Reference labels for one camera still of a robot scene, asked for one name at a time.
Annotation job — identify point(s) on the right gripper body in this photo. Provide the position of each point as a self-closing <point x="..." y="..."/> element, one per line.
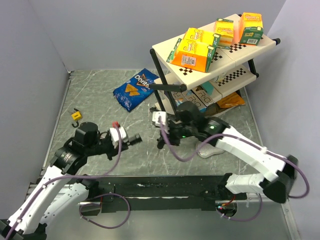
<point x="176" y="131"/>

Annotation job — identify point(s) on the black padlock key bunch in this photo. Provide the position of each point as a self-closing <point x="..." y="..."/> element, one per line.
<point x="160" y="143"/>

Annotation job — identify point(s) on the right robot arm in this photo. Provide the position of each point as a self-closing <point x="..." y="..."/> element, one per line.
<point x="275" y="173"/>

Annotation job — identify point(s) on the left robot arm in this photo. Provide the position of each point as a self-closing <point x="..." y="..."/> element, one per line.
<point x="61" y="186"/>

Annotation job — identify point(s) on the blue Doritos chip bag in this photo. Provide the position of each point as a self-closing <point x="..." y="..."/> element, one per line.
<point x="135" y="90"/>

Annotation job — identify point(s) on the teal box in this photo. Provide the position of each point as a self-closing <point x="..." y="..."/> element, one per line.
<point x="208" y="87"/>

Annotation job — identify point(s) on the orange flat packet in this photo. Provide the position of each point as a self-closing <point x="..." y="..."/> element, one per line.
<point x="231" y="100"/>

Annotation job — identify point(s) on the front orange yellow carton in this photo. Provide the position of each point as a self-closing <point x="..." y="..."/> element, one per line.
<point x="193" y="55"/>

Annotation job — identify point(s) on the rear yellow carton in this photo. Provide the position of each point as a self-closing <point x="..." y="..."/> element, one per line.
<point x="203" y="36"/>

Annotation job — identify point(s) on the small yellow green carton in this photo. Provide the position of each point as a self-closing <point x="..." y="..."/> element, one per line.
<point x="225" y="28"/>

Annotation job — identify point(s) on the tall orange green carton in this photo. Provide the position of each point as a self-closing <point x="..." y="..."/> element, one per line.
<point x="251" y="29"/>

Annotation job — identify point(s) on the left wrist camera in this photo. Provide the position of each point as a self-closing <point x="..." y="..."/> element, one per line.
<point x="118" y="134"/>

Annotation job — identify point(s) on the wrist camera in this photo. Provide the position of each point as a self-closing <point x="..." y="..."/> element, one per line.
<point x="159" y="118"/>
<point x="118" y="134"/>

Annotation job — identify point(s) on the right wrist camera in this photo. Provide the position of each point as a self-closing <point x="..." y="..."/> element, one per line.
<point x="159" y="118"/>

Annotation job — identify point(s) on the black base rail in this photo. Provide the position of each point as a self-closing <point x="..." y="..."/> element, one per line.
<point x="151" y="193"/>

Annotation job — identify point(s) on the black frame beige shelf rack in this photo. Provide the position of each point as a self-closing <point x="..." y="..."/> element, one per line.
<point x="232" y="68"/>

